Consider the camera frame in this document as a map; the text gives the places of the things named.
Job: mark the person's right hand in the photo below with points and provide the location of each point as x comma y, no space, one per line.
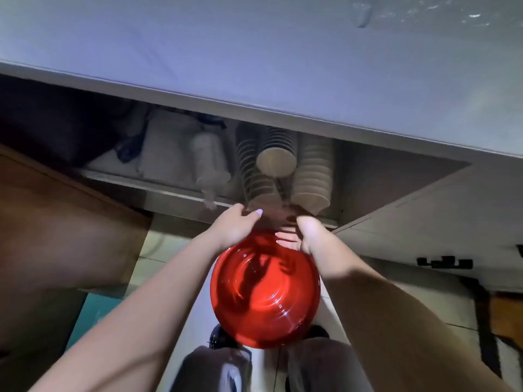
312,236

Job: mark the person's left hand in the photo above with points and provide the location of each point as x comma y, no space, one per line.
235,226

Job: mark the large clear plastic bag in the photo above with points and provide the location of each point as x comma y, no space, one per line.
269,218

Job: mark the stack of striped paper cups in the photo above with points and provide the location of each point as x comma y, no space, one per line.
275,161

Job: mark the person's right forearm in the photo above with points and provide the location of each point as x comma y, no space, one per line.
388,322

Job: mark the person's left forearm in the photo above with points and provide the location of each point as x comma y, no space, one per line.
143,322

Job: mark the person's right black shoe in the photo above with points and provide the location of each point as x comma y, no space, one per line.
318,331

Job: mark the person's black shoe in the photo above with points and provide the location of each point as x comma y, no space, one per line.
318,331
218,336

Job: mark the person's left black shoe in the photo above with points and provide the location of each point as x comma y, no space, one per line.
218,336

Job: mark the person's right leg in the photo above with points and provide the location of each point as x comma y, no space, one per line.
327,367

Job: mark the person's leg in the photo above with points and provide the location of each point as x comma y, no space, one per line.
212,371
327,367

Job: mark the person's left leg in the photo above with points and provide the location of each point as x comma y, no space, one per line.
212,371

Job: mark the clear plastic wrapped bundle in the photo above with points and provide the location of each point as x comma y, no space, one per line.
208,159

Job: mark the red plastic basin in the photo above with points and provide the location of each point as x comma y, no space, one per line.
265,298

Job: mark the metal cabinet shelf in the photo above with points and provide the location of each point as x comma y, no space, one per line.
163,195

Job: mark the white plastic bag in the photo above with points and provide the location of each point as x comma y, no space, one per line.
167,151

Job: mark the brown wooden cabinet door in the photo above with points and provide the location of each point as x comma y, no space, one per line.
61,240

